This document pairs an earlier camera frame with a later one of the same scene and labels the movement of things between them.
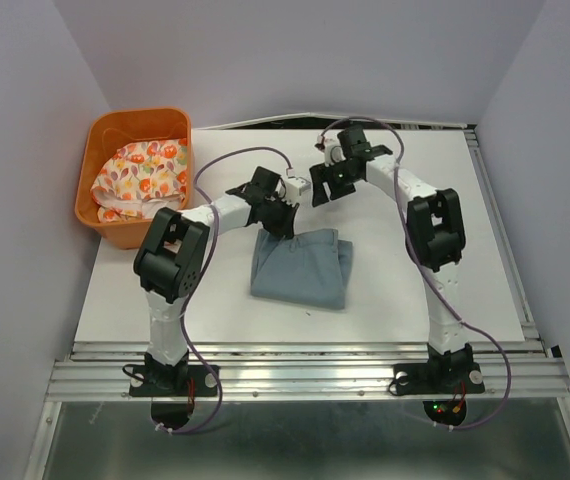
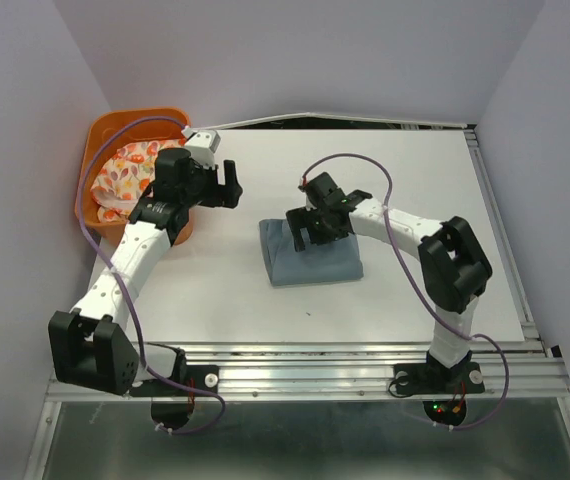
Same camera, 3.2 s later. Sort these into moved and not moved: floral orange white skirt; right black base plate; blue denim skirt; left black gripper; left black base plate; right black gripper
Moved: right black gripper; left black gripper; blue denim skirt
Not moved: left black base plate; right black base plate; floral orange white skirt
